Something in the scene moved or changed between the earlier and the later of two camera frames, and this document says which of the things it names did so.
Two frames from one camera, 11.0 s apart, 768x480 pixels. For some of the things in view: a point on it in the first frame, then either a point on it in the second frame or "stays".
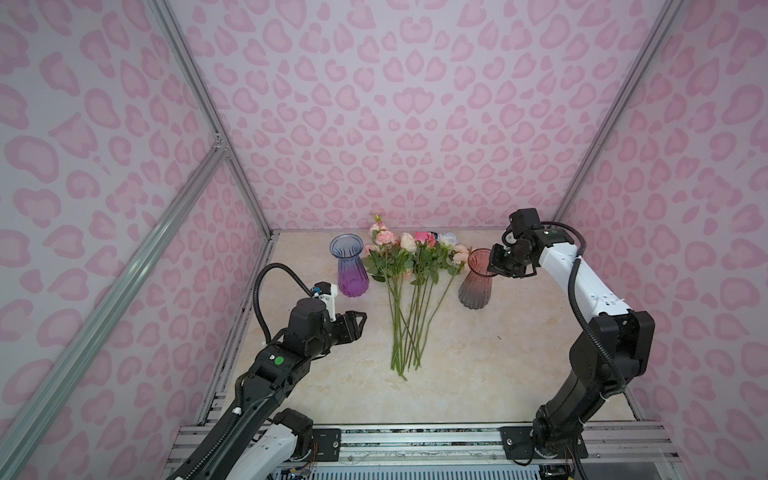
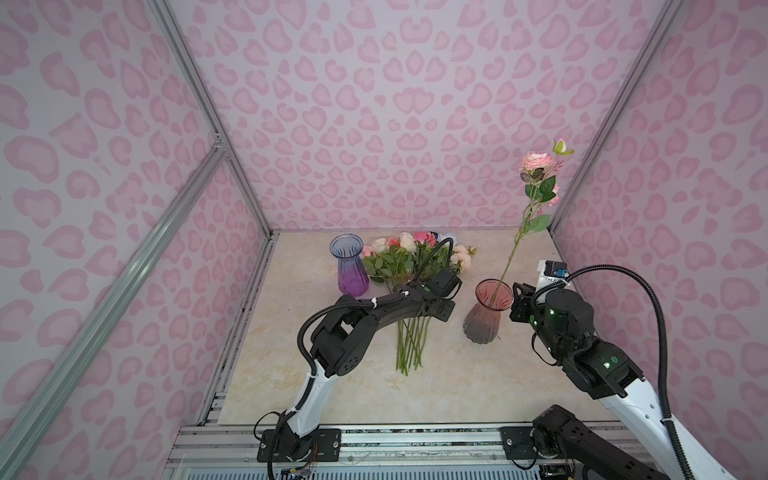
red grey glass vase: (476, 288) -> (481, 321)
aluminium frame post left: (209, 104) stays
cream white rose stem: (408, 242) stays
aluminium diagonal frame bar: (19, 427) stays
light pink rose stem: (387, 258) -> (538, 178)
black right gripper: (496, 266) -> (523, 301)
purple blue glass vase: (352, 275) stays
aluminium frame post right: (667, 15) stays
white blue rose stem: (447, 238) stays
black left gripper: (353, 333) -> (448, 311)
